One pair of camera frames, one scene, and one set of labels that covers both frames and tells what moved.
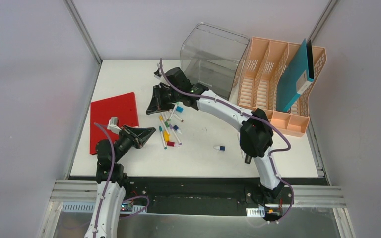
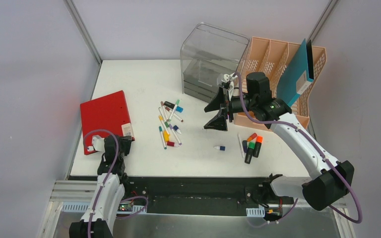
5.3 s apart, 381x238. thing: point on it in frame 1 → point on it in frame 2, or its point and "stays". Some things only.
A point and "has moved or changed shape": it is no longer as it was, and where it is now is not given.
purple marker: [176, 137] stays
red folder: [122, 106] has moved or changed shape
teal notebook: [293, 81] stays
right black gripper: [157, 103] → [219, 122]
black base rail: [192, 196] stays
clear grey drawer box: [211, 56] stays
